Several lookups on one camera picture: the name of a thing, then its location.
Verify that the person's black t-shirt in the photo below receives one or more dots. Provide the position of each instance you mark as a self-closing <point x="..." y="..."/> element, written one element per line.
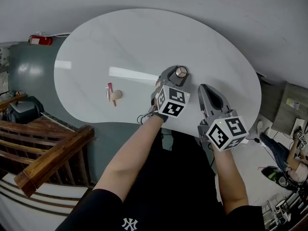
<point x="173" y="208"/>

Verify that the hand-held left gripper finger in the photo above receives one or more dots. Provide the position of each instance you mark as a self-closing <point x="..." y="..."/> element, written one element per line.
<point x="183" y="82"/>
<point x="163" y="78"/>

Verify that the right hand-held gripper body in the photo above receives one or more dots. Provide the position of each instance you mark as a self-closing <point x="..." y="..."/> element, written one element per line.
<point x="226" y="132"/>

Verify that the brown wooden stair railing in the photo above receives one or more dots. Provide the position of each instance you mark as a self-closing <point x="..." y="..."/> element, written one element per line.
<point x="53" y="153"/>

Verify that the small round metal tin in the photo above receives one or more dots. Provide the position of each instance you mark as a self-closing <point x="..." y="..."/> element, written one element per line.
<point x="181" y="71"/>

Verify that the small clear silver tube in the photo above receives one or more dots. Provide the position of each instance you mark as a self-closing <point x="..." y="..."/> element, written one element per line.
<point x="107" y="93"/>

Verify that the black green shoe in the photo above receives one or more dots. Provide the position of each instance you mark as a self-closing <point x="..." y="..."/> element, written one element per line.
<point x="270" y="174"/>

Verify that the pink lip gloss tube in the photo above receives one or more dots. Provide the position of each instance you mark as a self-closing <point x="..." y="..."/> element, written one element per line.
<point x="110" y="86"/>

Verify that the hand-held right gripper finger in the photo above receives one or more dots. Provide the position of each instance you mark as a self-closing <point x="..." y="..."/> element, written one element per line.
<point x="204" y="102"/>
<point x="227" y="103"/>

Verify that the beige makeup sponge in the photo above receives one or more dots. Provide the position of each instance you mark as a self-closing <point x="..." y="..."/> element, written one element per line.
<point x="117" y="94"/>

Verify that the yellow white paper label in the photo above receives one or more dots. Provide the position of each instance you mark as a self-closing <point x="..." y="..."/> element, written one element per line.
<point x="293" y="104"/>

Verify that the person's black trousers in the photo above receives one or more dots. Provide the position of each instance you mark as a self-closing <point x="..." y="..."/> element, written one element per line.
<point x="183" y="153"/>

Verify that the person's right forearm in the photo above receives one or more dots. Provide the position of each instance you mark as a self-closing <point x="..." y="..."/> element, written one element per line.
<point x="229" y="182"/>

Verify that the red fire extinguisher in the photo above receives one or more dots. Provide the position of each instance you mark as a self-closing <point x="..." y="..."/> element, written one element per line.
<point x="43" y="40"/>

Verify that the white flat board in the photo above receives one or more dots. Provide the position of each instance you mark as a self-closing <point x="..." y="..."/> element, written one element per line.
<point x="299" y="127"/>

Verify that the white kidney-shaped table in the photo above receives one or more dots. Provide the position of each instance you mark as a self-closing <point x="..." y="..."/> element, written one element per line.
<point x="132" y="32"/>

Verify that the grey wooden cabinet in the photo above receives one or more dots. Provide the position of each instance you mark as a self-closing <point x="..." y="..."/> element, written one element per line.
<point x="286" y="121"/>

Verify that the black bag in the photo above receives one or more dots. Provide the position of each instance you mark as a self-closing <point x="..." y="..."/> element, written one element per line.
<point x="24" y="109"/>

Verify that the person's left forearm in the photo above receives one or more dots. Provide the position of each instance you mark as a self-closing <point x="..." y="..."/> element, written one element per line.
<point x="127" y="162"/>

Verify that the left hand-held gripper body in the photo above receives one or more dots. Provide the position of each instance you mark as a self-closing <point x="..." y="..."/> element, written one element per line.
<point x="173" y="102"/>

